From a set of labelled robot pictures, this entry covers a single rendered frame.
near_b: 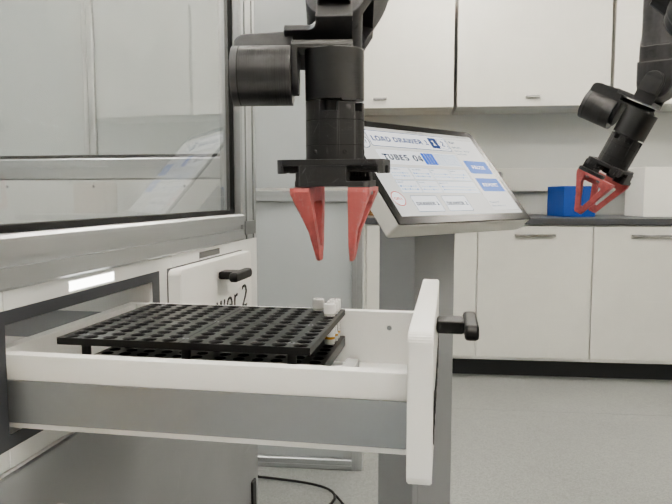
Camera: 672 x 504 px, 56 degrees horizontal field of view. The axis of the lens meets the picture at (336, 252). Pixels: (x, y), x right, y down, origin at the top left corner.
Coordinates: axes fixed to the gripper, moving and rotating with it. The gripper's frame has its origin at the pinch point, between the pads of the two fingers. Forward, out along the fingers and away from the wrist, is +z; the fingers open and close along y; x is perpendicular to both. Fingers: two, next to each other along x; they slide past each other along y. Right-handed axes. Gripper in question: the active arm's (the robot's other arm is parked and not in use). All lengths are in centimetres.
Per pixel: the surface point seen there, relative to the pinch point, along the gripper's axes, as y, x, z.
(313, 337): 0.0, -9.9, 6.2
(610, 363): 93, 307, 100
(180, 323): -14.1, -6.2, 6.4
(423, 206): 3, 80, 0
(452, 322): 11.7, -6.1, 5.3
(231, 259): -22.8, 30.3, 5.4
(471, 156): 14, 114, -12
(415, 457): 9.5, -19.6, 11.7
